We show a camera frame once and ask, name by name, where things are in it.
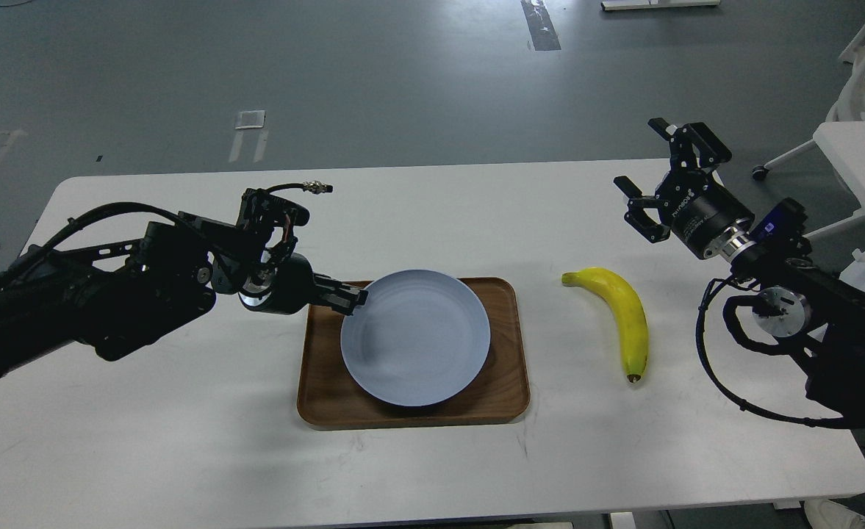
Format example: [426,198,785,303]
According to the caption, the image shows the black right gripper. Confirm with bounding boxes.
[613,118,755,260]

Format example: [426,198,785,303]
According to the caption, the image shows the light blue plate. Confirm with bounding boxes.
[340,269,492,406]

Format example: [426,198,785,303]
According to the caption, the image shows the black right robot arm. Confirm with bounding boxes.
[614,118,865,429]

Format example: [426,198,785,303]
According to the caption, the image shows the yellow banana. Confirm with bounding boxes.
[561,267,650,384]

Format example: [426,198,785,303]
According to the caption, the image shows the brown wooden tray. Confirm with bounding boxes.
[295,277,530,430]

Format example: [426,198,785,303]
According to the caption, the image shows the white shoe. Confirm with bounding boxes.
[804,500,865,528]

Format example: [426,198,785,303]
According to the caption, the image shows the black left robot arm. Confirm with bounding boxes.
[0,181,367,378]

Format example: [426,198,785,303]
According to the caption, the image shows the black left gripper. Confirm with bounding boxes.
[240,253,369,316]

